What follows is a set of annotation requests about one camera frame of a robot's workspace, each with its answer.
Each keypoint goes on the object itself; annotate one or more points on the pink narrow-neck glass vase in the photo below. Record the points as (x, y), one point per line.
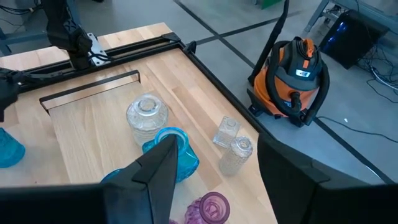
(211, 208)

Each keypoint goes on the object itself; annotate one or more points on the black computer tower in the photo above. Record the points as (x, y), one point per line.
(354, 40)

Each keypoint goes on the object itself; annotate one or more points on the clear wide round glass vase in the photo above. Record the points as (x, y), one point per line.
(146, 118)

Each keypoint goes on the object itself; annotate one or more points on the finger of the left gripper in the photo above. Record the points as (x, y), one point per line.
(7, 95)

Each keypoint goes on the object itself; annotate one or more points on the pink ribbed glass vase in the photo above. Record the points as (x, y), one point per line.
(173, 221)

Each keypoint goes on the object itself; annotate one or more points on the grey desk frame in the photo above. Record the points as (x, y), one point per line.
(315, 15)

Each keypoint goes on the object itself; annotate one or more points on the clear square glass vase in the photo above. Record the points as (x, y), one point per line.
(226, 132)

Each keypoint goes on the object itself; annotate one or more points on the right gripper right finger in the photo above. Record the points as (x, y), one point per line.
(295, 193)

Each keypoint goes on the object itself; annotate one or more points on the teal square glass vase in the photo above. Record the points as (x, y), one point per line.
(186, 161)

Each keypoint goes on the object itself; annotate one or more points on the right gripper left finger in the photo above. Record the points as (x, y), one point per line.
(149, 193)

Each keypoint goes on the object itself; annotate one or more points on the green panel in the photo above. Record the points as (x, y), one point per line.
(270, 3)

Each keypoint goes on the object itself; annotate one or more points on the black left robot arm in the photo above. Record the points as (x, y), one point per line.
(66, 34)

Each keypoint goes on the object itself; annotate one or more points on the teal round glass vase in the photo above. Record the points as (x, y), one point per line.
(112, 176)
(9, 152)

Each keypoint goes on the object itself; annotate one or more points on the orange and black shop vacuum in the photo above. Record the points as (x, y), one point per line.
(295, 71)

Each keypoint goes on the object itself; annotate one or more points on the black vacuum extension wand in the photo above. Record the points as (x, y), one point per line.
(273, 34)

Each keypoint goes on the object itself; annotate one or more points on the clear tall textured glass vase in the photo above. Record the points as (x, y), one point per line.
(234, 158)

